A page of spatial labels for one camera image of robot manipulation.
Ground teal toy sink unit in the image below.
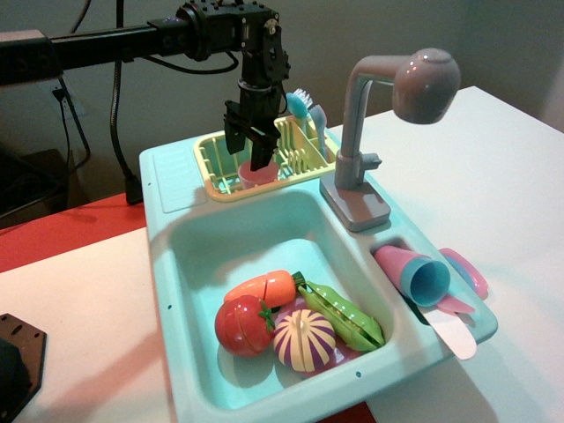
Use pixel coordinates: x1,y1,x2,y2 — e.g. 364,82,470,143
140,138,451,422

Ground pink toy spoon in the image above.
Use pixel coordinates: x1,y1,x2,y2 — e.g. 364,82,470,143
436,294,475,315

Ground grey toy faucet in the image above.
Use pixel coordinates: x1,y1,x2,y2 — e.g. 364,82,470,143
319,48,462,233

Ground black gooseneck cable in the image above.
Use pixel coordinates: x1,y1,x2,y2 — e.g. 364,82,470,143
108,0,144,206

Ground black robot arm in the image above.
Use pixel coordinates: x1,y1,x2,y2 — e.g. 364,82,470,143
1,1,291,170

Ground yellow drying rack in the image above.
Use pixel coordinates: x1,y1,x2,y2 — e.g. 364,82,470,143
193,115,339,203

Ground blue tall cup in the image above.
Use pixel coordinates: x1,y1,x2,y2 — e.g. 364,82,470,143
399,256,450,308

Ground green toy pea pod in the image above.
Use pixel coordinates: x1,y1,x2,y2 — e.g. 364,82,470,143
298,281,386,353

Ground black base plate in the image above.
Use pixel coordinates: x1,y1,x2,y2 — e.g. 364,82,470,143
1,313,47,422

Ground teal dish brush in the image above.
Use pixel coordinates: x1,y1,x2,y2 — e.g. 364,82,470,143
286,88,313,132

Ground pink toy cup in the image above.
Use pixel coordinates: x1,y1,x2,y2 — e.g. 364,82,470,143
238,160,278,189

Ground orange toy carrot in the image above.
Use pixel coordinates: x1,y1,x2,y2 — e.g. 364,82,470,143
224,270,305,308

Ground purple striped toy onion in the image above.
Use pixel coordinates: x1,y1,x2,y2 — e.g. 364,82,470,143
273,309,336,373

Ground pink toy plate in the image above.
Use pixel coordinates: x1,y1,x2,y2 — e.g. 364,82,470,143
439,248,489,300

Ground white toy knife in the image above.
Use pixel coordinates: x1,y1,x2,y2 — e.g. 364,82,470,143
418,307,477,360

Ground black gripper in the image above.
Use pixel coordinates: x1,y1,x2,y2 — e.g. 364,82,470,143
224,84,282,171

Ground red toy tomato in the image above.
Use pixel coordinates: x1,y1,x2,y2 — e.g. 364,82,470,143
215,294,275,358

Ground black power cable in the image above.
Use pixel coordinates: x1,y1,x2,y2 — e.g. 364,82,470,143
0,78,92,221

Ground pink tall cup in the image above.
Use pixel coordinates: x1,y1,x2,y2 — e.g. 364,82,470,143
375,245,425,297

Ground white wall outlet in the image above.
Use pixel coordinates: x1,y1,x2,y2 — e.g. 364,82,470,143
39,79,88,121

